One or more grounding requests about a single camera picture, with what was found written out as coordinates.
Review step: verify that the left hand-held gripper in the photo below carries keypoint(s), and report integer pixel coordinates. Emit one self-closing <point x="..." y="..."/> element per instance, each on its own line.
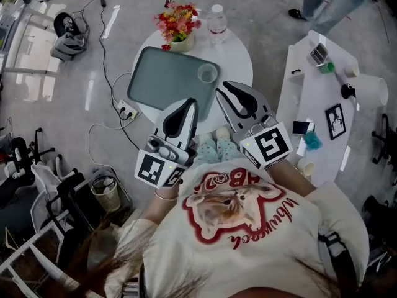
<point x="155" y="166"/>

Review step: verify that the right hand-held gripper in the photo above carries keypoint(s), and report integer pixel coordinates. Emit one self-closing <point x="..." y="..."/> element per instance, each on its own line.
<point x="270" y="144"/>

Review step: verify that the clear plastic cup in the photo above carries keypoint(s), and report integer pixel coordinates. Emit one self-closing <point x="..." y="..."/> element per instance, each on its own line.
<point x="207" y="73"/>

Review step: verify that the grey-green plastic tray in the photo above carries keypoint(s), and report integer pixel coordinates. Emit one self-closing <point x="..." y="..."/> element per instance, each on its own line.
<point x="167" y="79"/>

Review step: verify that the person's left forearm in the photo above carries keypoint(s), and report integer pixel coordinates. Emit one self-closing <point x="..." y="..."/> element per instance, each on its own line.
<point x="158" y="208"/>

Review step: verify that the person's right forearm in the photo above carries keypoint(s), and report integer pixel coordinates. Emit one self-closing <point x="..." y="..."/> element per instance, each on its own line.
<point x="291" y="178"/>

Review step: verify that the person's left hand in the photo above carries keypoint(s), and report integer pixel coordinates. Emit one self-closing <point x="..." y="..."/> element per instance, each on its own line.
<point x="193" y="155"/>

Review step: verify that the person's left white shoe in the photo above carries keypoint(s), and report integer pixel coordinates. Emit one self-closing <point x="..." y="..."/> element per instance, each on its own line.
<point x="205" y="137"/>

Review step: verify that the person's white shoe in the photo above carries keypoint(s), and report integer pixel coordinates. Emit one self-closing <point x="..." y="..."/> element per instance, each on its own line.
<point x="222" y="133"/>
<point x="205" y="137"/>

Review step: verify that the person's right white shoe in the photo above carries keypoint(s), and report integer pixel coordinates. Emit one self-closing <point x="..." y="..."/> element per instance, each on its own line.
<point x="222" y="133"/>

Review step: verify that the person's patterned trousers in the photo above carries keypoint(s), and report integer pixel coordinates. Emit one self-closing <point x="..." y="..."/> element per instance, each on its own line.
<point x="214" y="152"/>

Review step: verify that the round white table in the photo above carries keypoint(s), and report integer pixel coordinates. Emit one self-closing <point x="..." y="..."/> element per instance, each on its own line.
<point x="235" y="61"/>

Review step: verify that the white power strip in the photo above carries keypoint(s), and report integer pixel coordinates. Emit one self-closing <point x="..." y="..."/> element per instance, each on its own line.
<point x="127" y="109"/>

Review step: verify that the black phone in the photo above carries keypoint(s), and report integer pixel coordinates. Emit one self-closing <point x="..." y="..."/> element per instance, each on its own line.
<point x="299" y="127"/>

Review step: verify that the white desk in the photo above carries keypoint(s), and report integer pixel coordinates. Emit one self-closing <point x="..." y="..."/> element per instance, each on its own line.
<point x="310" y="95"/>

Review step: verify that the teal fluffy pouf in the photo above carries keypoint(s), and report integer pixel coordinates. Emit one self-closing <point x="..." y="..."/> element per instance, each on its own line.
<point x="313" y="141"/>

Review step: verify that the clear water bottle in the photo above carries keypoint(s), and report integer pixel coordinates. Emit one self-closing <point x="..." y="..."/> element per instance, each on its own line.
<point x="217" y="23"/>

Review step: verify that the cream mug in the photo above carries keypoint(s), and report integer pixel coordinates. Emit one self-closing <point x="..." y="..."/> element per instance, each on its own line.
<point x="305" y="167"/>

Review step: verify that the silver rectangular box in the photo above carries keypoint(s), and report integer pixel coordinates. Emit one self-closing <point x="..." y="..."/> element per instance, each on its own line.
<point x="319" y="54"/>

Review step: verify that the small green container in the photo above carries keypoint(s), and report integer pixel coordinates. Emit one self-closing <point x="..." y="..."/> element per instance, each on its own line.
<point x="327" y="68"/>

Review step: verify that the red flowers in white pot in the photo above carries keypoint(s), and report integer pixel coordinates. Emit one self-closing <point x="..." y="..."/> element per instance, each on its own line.
<point x="176" y="23"/>

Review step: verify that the beige waste basket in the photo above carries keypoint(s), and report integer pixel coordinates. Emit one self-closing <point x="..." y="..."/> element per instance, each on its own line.
<point x="107" y="197"/>

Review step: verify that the white paper roll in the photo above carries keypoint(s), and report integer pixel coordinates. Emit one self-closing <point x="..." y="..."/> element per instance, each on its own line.
<point x="372" y="90"/>

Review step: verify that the grey backpack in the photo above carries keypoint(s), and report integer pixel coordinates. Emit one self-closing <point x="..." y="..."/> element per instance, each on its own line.
<point x="66" y="46"/>

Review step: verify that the person's white cat-print shirt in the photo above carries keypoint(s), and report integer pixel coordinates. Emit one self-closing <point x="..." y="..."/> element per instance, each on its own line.
<point x="248" y="253"/>

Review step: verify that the black office chair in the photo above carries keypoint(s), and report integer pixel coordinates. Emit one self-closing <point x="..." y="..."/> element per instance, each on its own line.
<point x="386" y="141"/>
<point x="14" y="185"/>

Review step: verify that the white mesh chair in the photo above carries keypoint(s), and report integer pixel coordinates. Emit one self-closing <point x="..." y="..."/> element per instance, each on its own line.
<point x="43" y="182"/>

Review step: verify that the black picture frame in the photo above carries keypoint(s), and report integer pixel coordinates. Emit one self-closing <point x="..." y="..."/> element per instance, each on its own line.
<point x="335" y="123"/>

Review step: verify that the black chrome-frame chair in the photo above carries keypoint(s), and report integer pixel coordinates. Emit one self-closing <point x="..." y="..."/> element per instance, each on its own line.
<point x="77" y="203"/>

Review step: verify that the white perforated shelf frame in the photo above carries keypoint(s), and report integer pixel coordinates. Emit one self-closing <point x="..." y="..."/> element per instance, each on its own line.
<point x="37" y="239"/>

